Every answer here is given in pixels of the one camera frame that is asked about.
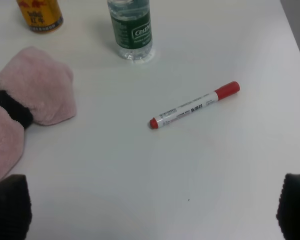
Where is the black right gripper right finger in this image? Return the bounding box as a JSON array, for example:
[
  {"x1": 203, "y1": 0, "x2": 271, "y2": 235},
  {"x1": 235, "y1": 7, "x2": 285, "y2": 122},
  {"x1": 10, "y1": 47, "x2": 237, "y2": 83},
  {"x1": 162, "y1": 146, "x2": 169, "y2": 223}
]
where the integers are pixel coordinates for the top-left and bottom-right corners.
[{"x1": 276, "y1": 173, "x2": 300, "y2": 240}]

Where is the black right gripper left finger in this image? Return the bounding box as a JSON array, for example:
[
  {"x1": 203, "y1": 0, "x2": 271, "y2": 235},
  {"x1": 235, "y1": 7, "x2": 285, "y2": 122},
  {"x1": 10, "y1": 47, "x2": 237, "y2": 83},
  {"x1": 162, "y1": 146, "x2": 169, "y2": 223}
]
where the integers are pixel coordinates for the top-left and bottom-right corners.
[{"x1": 0, "y1": 174, "x2": 32, "y2": 240}]

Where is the pink towel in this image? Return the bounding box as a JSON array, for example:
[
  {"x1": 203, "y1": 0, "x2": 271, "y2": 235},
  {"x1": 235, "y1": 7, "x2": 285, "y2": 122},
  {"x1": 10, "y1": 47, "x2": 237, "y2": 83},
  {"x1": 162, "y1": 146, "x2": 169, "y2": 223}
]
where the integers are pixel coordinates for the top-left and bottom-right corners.
[{"x1": 0, "y1": 46, "x2": 77, "y2": 180}]

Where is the red whiteboard marker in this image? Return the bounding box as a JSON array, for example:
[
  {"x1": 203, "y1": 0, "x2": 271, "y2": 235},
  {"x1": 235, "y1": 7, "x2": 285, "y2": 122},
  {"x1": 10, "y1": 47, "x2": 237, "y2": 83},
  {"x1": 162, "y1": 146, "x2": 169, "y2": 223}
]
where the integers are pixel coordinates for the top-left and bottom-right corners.
[{"x1": 149, "y1": 81, "x2": 240, "y2": 129}]

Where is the yellow drink can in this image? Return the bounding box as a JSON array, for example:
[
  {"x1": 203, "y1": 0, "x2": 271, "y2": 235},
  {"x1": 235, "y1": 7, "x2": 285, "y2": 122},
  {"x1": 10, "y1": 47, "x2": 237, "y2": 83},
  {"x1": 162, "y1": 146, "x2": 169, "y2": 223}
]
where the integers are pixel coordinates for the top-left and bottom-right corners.
[{"x1": 16, "y1": 0, "x2": 64, "y2": 33}]

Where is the green label water bottle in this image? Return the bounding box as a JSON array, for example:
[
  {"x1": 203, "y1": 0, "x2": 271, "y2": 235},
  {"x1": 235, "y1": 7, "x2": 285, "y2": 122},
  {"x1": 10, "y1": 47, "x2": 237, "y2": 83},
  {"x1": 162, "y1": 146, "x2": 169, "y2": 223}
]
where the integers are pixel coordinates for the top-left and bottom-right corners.
[{"x1": 107, "y1": 0, "x2": 153, "y2": 61}]

